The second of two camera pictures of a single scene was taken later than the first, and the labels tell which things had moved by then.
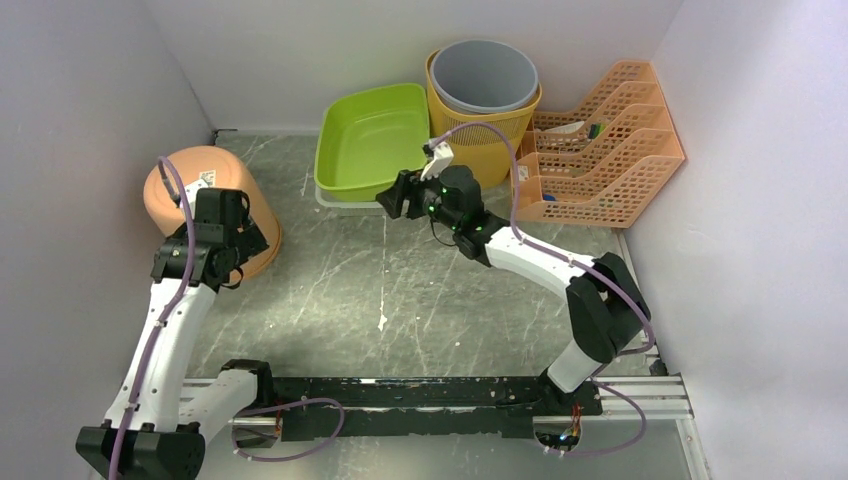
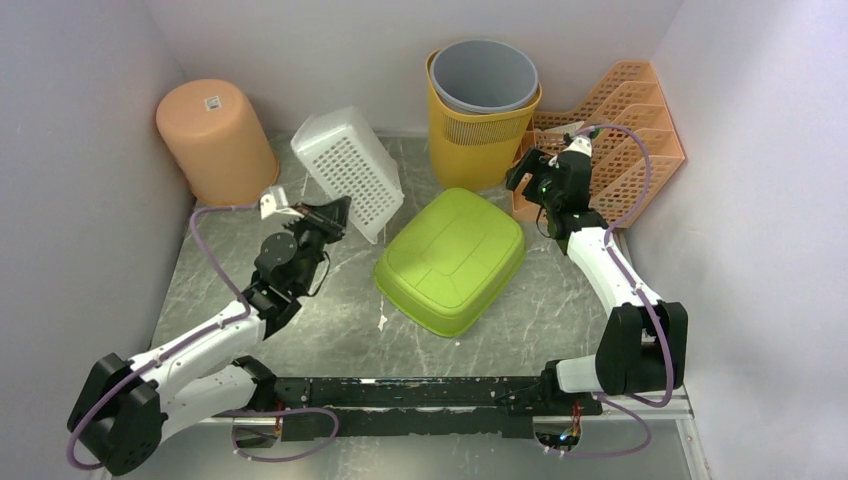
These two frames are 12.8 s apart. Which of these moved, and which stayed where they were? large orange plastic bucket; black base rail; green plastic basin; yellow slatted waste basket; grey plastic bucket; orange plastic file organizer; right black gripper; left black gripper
Moved: large orange plastic bucket; right black gripper; green plastic basin; left black gripper
Stayed: yellow slatted waste basket; grey plastic bucket; black base rail; orange plastic file organizer
